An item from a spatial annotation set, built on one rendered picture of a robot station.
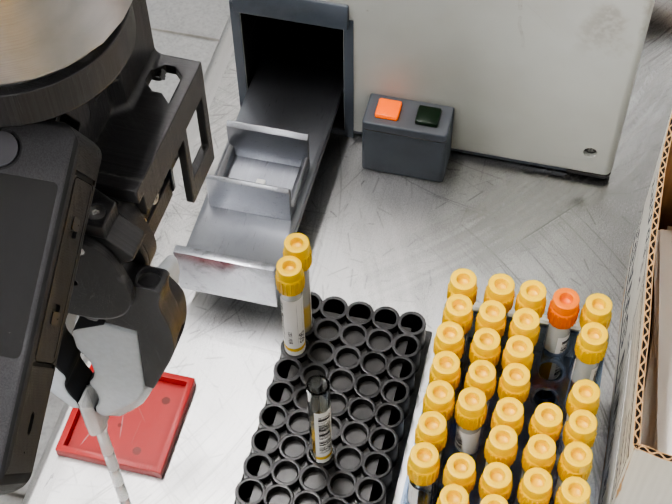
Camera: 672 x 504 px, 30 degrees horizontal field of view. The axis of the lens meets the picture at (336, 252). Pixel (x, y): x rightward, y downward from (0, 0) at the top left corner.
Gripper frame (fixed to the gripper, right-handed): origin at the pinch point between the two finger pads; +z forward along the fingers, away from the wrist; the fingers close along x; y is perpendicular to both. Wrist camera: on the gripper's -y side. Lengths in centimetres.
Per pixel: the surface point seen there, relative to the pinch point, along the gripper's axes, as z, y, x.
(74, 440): 24.1, 8.8, 9.4
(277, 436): 21.8, 11.4, -3.1
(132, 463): 23.5, 8.1, 5.2
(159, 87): 112, 114, 56
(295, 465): 21.8, 9.8, -4.6
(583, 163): 22.7, 38.2, -17.1
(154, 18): 112, 129, 63
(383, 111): 18.9, 35.7, -3.1
